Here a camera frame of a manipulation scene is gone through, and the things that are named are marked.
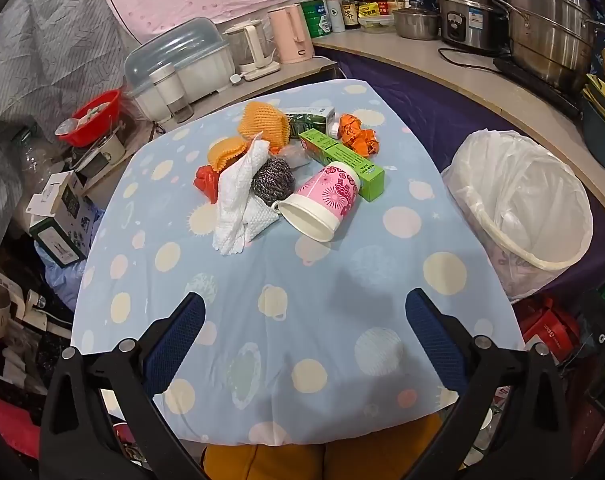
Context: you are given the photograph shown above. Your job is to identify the white plastic bin liner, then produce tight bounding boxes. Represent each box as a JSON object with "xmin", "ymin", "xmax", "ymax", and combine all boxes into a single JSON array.
[{"xmin": 440, "ymin": 130, "xmax": 594, "ymax": 303}]

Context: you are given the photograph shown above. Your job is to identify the blue polka dot tablecloth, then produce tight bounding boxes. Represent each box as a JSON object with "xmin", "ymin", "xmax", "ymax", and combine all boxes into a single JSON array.
[{"xmin": 70, "ymin": 79, "xmax": 526, "ymax": 446}]

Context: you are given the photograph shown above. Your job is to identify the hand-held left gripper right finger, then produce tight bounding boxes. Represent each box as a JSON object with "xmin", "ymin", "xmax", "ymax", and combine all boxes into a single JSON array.
[{"xmin": 405, "ymin": 287, "xmax": 576, "ymax": 480}]

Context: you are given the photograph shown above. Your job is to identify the black induction cooker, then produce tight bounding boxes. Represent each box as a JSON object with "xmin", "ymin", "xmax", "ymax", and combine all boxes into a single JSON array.
[{"xmin": 493, "ymin": 55, "xmax": 583, "ymax": 118}]

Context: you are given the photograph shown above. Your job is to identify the green canister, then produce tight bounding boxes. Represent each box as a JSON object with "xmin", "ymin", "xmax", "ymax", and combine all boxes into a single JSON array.
[{"xmin": 301, "ymin": 0, "xmax": 332, "ymax": 37}]

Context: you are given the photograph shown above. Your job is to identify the pink floral paper cup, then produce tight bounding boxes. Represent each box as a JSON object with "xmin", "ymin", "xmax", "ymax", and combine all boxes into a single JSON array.
[{"xmin": 272, "ymin": 161, "xmax": 362, "ymax": 242}]

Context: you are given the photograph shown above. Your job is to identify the cream plastic waste bin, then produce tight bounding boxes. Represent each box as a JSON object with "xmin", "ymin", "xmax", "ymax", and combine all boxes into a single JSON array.
[{"xmin": 440, "ymin": 130, "xmax": 594, "ymax": 303}]

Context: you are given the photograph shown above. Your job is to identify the dish rack with clear lid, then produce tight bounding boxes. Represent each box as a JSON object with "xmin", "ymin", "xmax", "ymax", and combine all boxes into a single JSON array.
[{"xmin": 124, "ymin": 16, "xmax": 233, "ymax": 121}]

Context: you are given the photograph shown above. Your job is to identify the clear plastic bag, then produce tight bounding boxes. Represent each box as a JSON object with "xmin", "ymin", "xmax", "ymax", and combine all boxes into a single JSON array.
[{"xmin": 277, "ymin": 142, "xmax": 313, "ymax": 171}]

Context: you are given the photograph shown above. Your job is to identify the red plastic wrapper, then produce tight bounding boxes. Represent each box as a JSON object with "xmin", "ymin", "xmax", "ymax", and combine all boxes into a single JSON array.
[{"xmin": 195, "ymin": 164, "xmax": 223, "ymax": 205}]

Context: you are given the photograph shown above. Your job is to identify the white bottle with green label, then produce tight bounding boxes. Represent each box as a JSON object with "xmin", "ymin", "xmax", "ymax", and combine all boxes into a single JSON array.
[{"xmin": 324, "ymin": 0, "xmax": 347, "ymax": 34}]

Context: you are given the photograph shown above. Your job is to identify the purple cloth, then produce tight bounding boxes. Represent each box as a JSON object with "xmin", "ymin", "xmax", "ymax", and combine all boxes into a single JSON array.
[{"xmin": 333, "ymin": 47, "xmax": 605, "ymax": 306}]

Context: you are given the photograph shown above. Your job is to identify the small steel pot with lid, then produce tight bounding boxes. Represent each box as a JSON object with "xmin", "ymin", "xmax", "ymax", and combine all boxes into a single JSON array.
[{"xmin": 393, "ymin": 2, "xmax": 441, "ymax": 41}]

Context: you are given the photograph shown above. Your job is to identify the dark green drink carton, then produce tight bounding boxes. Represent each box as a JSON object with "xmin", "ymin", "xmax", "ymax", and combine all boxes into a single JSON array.
[{"xmin": 282, "ymin": 106, "xmax": 336, "ymax": 136}]

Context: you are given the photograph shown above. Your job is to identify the black power cable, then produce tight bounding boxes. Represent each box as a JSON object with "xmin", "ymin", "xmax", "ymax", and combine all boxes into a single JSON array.
[{"xmin": 437, "ymin": 47, "xmax": 513, "ymax": 73}]

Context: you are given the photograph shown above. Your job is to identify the person's mustard trousers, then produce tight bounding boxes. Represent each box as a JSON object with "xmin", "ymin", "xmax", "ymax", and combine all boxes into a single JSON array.
[{"xmin": 202, "ymin": 412, "xmax": 463, "ymax": 480}]

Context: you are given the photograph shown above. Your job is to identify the red plastic basin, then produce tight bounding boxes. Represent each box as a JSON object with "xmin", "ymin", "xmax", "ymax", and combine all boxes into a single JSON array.
[{"xmin": 55, "ymin": 89, "xmax": 123, "ymax": 148}]

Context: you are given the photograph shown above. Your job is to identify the orange wrapper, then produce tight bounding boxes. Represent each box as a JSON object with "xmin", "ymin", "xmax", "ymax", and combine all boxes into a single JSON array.
[
  {"xmin": 350, "ymin": 129, "xmax": 382, "ymax": 157},
  {"xmin": 339, "ymin": 113, "xmax": 366, "ymax": 142}
]

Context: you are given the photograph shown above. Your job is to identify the red shopping bag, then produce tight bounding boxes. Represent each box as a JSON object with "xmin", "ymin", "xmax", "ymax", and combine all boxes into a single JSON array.
[{"xmin": 520, "ymin": 295, "xmax": 596, "ymax": 361}]

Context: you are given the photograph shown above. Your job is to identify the grey patterned cloth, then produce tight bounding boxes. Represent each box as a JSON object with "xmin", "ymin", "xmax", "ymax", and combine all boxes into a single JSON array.
[{"xmin": 0, "ymin": 0, "xmax": 148, "ymax": 261}]

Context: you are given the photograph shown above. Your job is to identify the large steel steamer pot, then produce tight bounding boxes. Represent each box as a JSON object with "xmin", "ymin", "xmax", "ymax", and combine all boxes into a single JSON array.
[{"xmin": 493, "ymin": 0, "xmax": 605, "ymax": 93}]

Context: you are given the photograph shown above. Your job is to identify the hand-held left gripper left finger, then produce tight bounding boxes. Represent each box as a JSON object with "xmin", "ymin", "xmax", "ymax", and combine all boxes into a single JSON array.
[{"xmin": 40, "ymin": 291, "xmax": 206, "ymax": 480}]

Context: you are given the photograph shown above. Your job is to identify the white cylindrical dispenser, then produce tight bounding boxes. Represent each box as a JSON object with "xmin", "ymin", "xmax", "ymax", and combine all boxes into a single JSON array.
[{"xmin": 150, "ymin": 62, "xmax": 193, "ymax": 123}]

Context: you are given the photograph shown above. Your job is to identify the steel rice cooker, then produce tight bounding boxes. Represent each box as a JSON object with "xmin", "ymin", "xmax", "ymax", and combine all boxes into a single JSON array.
[{"xmin": 437, "ymin": 0, "xmax": 508, "ymax": 53}]

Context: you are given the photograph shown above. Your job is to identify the glass electric kettle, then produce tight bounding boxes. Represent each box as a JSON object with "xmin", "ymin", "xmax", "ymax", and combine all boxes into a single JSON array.
[{"xmin": 224, "ymin": 19, "xmax": 282, "ymax": 82}]

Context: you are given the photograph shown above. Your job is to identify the pink electric kettle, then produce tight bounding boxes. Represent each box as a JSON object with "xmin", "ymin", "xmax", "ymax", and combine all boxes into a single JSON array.
[{"xmin": 267, "ymin": 4, "xmax": 314, "ymax": 65}]

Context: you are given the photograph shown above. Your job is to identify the orange foam fruit net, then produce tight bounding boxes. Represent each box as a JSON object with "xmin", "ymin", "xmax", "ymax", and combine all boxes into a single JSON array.
[
  {"xmin": 237, "ymin": 101, "xmax": 290, "ymax": 148},
  {"xmin": 207, "ymin": 137, "xmax": 250, "ymax": 171}
]

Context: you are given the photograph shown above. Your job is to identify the steel wool scrubber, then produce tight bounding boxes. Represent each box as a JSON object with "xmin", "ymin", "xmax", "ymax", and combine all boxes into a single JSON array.
[{"xmin": 251, "ymin": 157, "xmax": 297, "ymax": 207}]

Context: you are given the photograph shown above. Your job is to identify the large blue plastic basin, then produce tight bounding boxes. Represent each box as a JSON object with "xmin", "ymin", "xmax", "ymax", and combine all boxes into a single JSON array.
[{"xmin": 580, "ymin": 95, "xmax": 605, "ymax": 161}]

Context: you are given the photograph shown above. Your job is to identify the white and green cardboard box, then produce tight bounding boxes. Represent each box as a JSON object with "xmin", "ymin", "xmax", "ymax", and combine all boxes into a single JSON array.
[{"xmin": 27, "ymin": 170, "xmax": 103, "ymax": 266}]

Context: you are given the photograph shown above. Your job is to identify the white paper towel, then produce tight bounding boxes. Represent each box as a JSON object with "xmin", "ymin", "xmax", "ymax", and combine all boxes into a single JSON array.
[{"xmin": 212, "ymin": 132, "xmax": 283, "ymax": 256}]

